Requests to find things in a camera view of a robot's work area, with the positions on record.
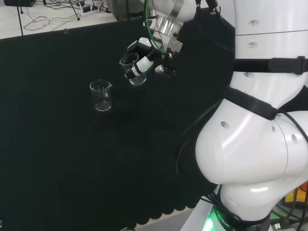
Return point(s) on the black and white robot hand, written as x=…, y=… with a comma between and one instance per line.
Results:
x=144, y=63

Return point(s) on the small clear glass beaker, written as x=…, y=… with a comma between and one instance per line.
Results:
x=137, y=81

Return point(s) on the clear glass beaker with spout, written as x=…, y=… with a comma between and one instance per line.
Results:
x=101, y=101

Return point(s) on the white power strip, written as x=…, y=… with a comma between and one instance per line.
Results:
x=87, y=10

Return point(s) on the black tripod leg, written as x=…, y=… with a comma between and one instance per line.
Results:
x=75, y=10

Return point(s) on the black bench cloth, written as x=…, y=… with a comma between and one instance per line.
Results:
x=60, y=144

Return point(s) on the black box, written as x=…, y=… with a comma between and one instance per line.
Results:
x=19, y=3

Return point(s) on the yellow stop button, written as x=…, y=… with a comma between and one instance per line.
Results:
x=292, y=196

